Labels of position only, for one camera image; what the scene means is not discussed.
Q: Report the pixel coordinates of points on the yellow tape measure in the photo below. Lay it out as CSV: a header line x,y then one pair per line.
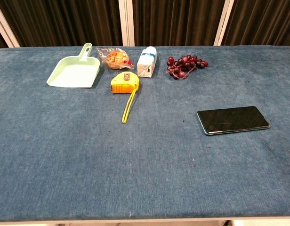
x,y
123,84

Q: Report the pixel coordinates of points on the white blue milk carton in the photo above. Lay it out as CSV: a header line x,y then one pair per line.
x,y
146,63

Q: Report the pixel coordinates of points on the blue fabric table cover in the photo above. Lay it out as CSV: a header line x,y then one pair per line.
x,y
112,153

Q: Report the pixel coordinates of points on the bread in clear wrapper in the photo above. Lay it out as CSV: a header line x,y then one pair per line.
x,y
115,59

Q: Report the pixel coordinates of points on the red grape bunch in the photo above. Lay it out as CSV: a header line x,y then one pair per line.
x,y
183,64

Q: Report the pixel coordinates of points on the mint green plastic dustpan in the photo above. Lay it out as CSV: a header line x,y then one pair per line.
x,y
74,73

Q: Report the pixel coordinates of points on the black smartphone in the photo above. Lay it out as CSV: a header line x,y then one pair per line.
x,y
232,118

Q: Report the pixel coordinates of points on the dark pleated curtain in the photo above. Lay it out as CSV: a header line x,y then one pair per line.
x,y
65,21

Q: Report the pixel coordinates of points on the white frame post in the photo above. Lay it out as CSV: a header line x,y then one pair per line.
x,y
126,22
223,22
5,23

